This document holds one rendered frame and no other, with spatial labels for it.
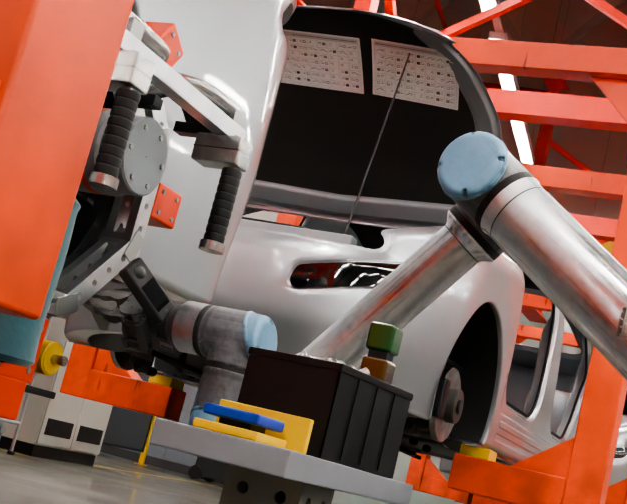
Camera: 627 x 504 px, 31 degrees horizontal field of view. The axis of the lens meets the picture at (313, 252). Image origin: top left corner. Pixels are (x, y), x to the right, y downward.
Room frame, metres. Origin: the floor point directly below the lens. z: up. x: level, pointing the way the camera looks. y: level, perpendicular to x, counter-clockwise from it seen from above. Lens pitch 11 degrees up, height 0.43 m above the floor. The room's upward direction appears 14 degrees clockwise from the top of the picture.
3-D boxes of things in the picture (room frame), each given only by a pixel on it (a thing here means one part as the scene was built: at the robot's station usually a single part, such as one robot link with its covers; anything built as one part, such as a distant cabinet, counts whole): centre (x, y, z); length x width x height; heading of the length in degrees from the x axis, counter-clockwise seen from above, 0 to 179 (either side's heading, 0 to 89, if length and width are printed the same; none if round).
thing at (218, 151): (1.88, 0.20, 0.93); 0.09 x 0.05 x 0.05; 64
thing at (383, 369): (1.59, -0.13, 0.59); 0.04 x 0.04 x 0.04; 64
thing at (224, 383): (1.90, 0.08, 0.51); 0.12 x 0.09 x 0.12; 150
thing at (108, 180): (1.56, 0.31, 0.83); 0.04 x 0.04 x 0.16
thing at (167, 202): (2.11, 0.32, 0.85); 0.09 x 0.08 x 0.07; 154
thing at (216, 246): (1.87, 0.17, 0.83); 0.04 x 0.04 x 0.16
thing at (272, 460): (1.41, -0.04, 0.44); 0.43 x 0.17 x 0.03; 154
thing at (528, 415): (6.58, -0.66, 1.49); 4.95 x 1.86 x 1.59; 154
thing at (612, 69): (5.60, -0.19, 2.54); 2.58 x 0.12 x 0.42; 64
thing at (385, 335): (1.59, -0.13, 0.64); 0.04 x 0.04 x 0.04; 64
